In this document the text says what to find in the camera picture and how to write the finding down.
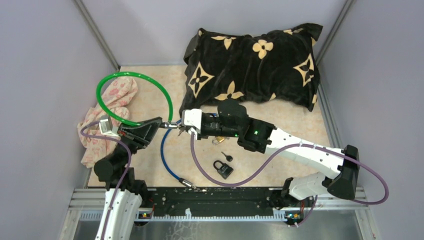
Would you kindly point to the black pillow with beige flowers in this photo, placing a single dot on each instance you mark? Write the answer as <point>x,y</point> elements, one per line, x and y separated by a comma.
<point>278,65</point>

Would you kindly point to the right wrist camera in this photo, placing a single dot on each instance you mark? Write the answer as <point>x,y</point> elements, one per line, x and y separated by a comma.
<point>191,117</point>

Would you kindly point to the black head key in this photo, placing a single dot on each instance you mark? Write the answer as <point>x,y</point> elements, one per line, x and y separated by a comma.
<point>229,158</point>

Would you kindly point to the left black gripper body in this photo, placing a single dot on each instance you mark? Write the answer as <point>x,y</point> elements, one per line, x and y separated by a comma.
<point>131,140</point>

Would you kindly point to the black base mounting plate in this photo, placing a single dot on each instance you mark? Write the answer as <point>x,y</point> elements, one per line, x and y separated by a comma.
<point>227,202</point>

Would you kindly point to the pink floral white cloth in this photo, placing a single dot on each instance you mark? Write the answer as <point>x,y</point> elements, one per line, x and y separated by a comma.
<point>116,96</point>

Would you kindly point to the black Kaijing padlock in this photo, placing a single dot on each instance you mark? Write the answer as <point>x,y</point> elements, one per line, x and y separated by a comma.
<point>223,169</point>

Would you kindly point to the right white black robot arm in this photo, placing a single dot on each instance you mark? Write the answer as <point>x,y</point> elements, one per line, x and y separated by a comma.
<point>335,174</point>

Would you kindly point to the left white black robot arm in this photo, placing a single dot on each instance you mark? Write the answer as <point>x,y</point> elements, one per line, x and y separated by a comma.
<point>124,194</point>

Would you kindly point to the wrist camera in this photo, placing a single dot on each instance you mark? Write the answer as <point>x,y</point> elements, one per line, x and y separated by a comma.
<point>107,128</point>
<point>191,117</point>

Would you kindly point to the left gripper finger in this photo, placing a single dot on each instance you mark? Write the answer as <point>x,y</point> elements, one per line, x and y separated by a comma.
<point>150,125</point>
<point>147,132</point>

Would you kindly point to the small brass padlock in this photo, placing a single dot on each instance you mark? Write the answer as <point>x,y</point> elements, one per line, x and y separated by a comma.
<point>218,140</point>

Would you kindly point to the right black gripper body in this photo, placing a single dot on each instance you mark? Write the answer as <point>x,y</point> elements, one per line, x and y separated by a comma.
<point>204,133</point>

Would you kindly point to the green cable lock loop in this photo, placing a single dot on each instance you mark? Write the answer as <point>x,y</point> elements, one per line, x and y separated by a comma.
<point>149,79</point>

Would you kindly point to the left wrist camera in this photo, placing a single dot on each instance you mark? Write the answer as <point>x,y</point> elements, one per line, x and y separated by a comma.
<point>107,128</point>

